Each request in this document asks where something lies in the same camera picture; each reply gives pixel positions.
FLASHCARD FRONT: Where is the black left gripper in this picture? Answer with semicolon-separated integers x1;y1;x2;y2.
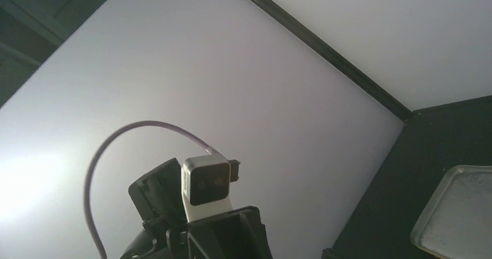
122;159;272;258

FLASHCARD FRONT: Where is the silver metal tin lid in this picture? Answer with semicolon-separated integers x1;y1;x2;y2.
410;165;491;258

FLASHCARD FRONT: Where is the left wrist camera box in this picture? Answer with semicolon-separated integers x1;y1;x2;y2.
181;153;233;222

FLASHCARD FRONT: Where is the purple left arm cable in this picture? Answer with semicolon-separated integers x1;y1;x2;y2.
83;120;220;259

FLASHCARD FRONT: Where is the black frame post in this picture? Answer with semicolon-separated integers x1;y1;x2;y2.
250;0;413;122

